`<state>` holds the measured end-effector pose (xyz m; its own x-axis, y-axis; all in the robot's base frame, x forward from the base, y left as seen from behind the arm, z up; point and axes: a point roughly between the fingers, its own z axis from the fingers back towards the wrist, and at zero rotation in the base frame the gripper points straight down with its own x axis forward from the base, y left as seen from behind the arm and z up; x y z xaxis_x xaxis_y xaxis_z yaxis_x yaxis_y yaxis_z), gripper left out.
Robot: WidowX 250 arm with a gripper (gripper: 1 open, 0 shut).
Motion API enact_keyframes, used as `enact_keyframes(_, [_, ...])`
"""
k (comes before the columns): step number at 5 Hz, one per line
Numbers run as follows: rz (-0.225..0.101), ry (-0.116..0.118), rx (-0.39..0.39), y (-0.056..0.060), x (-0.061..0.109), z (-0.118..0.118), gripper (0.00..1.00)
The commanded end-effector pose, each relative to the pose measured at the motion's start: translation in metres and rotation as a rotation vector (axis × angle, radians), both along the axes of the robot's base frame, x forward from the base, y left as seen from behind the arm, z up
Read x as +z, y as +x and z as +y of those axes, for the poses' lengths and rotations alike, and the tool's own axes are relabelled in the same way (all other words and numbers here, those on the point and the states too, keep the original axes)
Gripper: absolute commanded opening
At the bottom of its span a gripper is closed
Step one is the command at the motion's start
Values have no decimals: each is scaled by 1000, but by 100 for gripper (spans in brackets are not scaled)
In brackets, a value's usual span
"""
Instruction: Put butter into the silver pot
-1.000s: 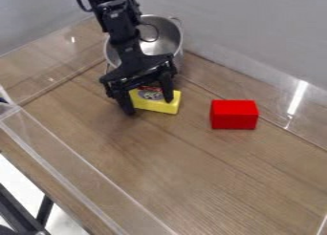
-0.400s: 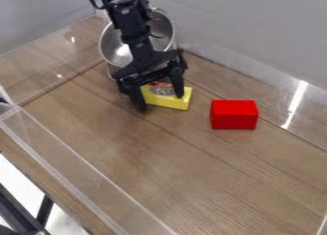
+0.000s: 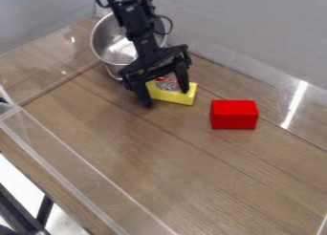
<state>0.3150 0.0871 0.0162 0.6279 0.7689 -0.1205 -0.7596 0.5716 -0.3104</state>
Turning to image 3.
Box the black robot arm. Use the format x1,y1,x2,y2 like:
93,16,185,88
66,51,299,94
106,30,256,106
94,0,192,107

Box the red rectangular block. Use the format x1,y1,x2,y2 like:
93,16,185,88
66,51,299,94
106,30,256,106
209,99,259,130

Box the black table leg frame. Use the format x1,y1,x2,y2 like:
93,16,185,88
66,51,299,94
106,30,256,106
0,183,53,235

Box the silver steel pot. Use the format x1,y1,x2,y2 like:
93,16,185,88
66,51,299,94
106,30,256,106
89,11,169,82

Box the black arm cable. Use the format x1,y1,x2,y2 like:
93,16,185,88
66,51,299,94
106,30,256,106
149,14,175,36

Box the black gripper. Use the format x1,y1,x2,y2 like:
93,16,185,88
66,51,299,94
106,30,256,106
118,32,192,107

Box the yellow butter block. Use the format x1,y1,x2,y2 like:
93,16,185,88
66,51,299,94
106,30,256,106
145,77,196,106

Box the clear acrylic front barrier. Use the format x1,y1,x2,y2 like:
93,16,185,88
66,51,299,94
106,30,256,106
0,86,177,235

